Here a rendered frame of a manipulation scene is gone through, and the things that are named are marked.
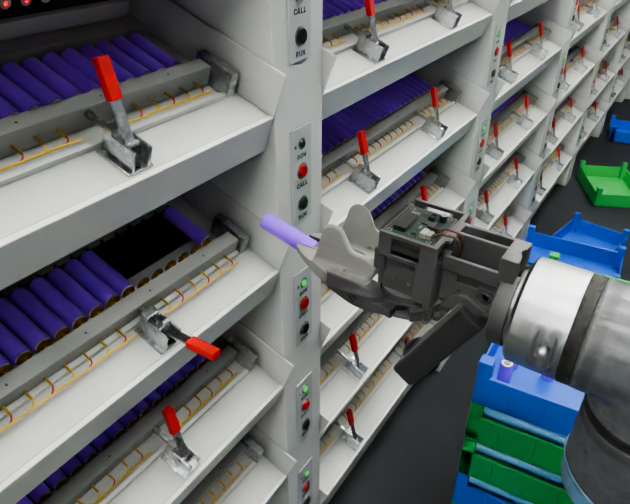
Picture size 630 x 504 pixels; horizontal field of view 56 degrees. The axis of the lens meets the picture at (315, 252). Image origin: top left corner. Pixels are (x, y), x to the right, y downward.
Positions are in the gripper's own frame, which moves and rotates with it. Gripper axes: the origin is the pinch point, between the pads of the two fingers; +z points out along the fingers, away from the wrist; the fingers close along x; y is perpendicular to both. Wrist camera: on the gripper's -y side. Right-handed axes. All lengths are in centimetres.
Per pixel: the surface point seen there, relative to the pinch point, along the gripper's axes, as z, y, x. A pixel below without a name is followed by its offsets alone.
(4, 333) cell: 19.0, -4.0, 22.6
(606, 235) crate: -14, -79, -175
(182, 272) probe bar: 14.2, -5.4, 4.9
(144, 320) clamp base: 12.4, -6.4, 12.2
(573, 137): 12, -60, -217
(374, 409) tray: 11, -68, -42
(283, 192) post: 9.7, 0.6, -7.8
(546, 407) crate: -22.8, -29.9, -24.4
